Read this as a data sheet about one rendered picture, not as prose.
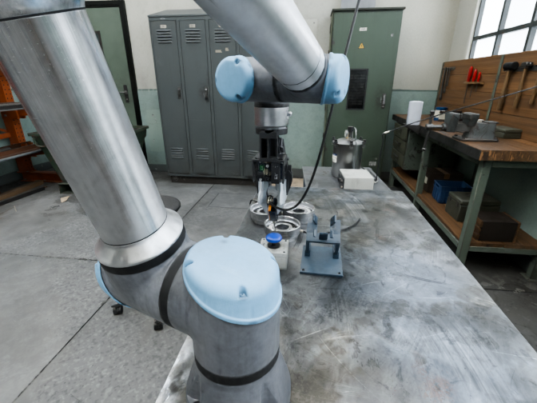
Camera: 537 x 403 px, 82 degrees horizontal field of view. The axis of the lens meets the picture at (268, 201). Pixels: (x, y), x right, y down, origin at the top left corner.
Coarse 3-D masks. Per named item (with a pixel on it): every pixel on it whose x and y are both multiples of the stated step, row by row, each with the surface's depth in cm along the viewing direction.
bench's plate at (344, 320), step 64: (320, 192) 126; (384, 192) 126; (384, 256) 80; (448, 256) 80; (320, 320) 59; (384, 320) 59; (448, 320) 59; (320, 384) 46; (384, 384) 46; (448, 384) 46; (512, 384) 46
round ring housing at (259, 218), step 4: (256, 204) 103; (260, 204) 104; (252, 208) 102; (252, 212) 97; (260, 212) 101; (264, 212) 103; (280, 212) 99; (252, 216) 98; (256, 216) 96; (260, 216) 96; (264, 216) 95; (252, 220) 100; (256, 220) 97; (260, 220) 96; (264, 220) 96; (260, 224) 97; (264, 224) 97
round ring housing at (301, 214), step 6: (288, 204) 104; (294, 204) 105; (300, 204) 105; (306, 204) 104; (294, 210) 103; (300, 210) 103; (306, 210) 101; (312, 210) 98; (288, 216) 97; (294, 216) 96; (300, 216) 96; (306, 216) 96; (300, 222) 97; (306, 222) 98
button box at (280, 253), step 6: (264, 240) 79; (282, 240) 79; (264, 246) 76; (270, 246) 75; (276, 246) 75; (282, 246) 76; (270, 252) 73; (276, 252) 73; (282, 252) 73; (276, 258) 74; (282, 258) 73; (282, 264) 74
